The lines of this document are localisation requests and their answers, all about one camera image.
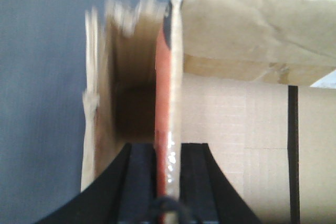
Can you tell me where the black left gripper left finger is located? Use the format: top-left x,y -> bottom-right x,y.
39,143 -> 156,223

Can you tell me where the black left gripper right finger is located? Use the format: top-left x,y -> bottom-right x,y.
180,143 -> 261,223

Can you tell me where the cardboard box red print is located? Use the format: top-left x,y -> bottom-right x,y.
81,0 -> 335,223

